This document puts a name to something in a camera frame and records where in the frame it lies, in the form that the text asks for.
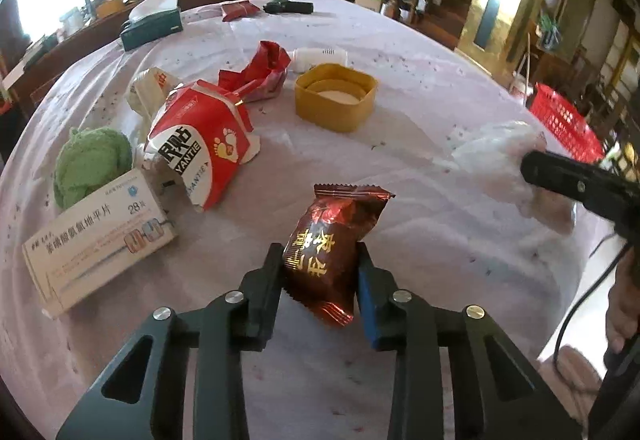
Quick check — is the red wrapper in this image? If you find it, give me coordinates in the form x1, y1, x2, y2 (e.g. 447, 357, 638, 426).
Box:
218, 41, 292, 104

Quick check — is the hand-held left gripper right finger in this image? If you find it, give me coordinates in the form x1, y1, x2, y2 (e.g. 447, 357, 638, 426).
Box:
355, 242, 583, 440

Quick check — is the brown snack packet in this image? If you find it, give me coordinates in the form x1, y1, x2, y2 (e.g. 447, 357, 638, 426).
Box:
282, 183, 396, 327

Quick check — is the white wrapper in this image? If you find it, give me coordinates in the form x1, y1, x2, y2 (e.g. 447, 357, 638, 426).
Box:
125, 67, 183, 131

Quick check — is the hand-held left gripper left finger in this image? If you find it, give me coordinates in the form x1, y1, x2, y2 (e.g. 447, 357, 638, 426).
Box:
55, 242, 287, 440

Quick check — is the pale floral tablecloth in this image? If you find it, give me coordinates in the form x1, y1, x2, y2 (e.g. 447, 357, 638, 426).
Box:
0, 0, 593, 440

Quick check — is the black handheld device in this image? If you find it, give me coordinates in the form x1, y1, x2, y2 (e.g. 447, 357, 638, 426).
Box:
262, 0, 314, 16

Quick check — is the torn red white carton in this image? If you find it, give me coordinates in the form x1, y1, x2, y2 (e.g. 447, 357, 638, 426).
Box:
144, 80, 262, 212

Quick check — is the white spray bottle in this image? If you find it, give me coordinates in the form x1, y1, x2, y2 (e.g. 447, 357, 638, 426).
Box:
290, 47, 348, 73

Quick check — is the white medicine box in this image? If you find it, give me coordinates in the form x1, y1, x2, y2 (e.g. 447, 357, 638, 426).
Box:
22, 170, 178, 318

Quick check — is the black cable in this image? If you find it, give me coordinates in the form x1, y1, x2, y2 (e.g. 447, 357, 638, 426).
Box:
555, 230, 631, 363

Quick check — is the wooden sideboard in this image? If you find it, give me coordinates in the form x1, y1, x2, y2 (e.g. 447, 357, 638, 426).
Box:
0, 0, 258, 106

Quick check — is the green towel ball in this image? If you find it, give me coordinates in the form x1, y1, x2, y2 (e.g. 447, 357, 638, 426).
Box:
53, 127, 133, 210

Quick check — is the white plastic bag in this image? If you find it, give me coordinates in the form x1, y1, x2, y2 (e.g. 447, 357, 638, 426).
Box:
450, 120, 576, 233

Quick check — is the yellow plastic container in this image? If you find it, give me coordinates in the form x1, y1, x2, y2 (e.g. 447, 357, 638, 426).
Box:
294, 63, 378, 133

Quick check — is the green tissue box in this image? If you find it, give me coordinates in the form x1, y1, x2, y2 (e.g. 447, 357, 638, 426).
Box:
120, 0, 182, 52

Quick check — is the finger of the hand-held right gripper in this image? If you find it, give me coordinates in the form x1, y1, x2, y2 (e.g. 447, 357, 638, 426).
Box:
520, 150, 640, 241

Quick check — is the red plastic basket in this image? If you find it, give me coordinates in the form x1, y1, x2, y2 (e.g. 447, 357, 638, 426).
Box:
529, 82, 606, 164

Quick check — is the flat red packet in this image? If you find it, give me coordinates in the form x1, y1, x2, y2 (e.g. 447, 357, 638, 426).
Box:
221, 0, 261, 22

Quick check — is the person's right hand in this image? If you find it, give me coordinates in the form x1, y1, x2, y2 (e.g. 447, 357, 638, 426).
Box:
606, 245, 640, 356

